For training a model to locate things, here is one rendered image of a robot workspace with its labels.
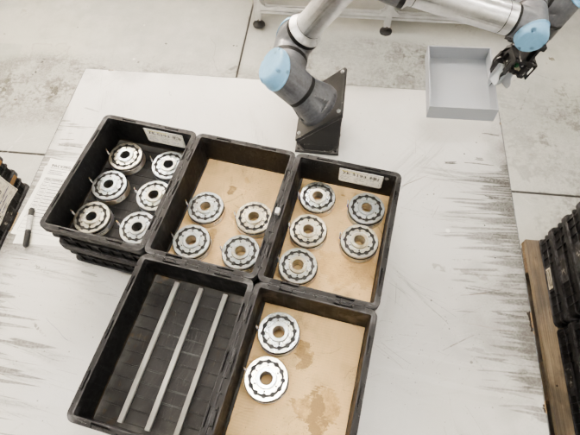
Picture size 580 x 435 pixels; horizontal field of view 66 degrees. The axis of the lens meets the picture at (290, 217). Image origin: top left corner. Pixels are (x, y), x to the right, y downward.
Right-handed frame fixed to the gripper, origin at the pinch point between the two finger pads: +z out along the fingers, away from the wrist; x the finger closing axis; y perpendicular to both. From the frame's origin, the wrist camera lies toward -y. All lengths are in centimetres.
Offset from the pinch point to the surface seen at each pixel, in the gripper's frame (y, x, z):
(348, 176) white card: 35, -43, 14
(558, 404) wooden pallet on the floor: 84, 56, 66
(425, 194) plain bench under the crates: 28.8, -12.7, 25.8
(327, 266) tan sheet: 61, -47, 21
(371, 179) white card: 37, -37, 12
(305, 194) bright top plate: 40, -54, 20
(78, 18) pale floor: -149, -187, 141
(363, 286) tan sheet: 66, -38, 19
